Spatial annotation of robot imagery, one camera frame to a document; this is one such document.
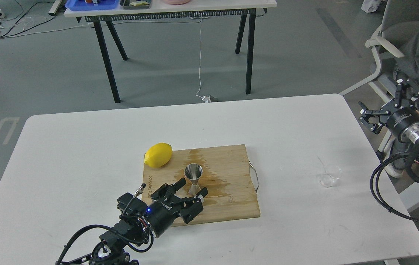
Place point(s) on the yellow lemon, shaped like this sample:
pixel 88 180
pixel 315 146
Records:
pixel 158 155

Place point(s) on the clear glass beaker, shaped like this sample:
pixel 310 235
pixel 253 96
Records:
pixel 329 176

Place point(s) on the blue plastic tray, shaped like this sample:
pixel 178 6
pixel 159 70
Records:
pixel 91 5

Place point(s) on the white office chair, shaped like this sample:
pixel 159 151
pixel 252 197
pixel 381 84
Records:
pixel 399 24

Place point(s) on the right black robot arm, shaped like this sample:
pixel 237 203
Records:
pixel 411 167

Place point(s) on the steel jigger measuring cup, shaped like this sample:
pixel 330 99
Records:
pixel 193 173

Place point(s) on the grey tray with items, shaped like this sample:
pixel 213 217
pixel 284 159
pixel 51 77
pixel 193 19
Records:
pixel 135 4

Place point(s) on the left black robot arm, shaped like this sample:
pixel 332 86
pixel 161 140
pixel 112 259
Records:
pixel 140 224

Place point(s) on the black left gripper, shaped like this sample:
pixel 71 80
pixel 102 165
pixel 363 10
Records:
pixel 163 212

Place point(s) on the background white trestle table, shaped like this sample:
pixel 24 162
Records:
pixel 164 13

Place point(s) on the bamboo cutting board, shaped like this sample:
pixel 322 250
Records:
pixel 226 175

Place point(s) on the pink round plate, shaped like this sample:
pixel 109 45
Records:
pixel 176 2

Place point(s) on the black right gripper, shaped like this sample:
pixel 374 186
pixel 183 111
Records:
pixel 404 123

